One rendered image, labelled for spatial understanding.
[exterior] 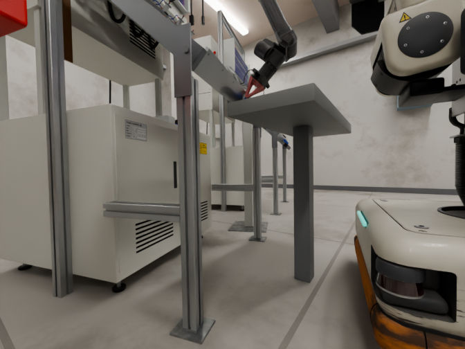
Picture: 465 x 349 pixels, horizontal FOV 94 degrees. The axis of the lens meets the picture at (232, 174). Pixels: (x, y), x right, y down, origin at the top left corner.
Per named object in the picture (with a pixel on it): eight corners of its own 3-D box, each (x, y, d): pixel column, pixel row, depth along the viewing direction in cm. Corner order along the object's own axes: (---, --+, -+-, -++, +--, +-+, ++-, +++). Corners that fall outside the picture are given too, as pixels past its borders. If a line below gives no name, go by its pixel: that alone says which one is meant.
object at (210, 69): (253, 121, 120) (261, 110, 118) (193, 72, 58) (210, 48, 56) (252, 120, 121) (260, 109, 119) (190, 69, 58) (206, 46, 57)
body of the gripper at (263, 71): (250, 70, 83) (263, 54, 82) (256, 81, 93) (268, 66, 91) (262, 80, 82) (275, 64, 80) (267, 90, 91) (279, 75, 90)
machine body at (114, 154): (212, 235, 133) (210, 135, 132) (117, 302, 67) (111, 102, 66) (130, 228, 155) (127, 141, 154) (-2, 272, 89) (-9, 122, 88)
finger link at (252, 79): (238, 90, 88) (253, 70, 86) (243, 96, 95) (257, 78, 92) (250, 100, 86) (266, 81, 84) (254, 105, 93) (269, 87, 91)
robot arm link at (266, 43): (296, 35, 79) (296, 52, 88) (274, 21, 83) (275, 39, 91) (272, 59, 80) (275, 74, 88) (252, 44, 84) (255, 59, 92)
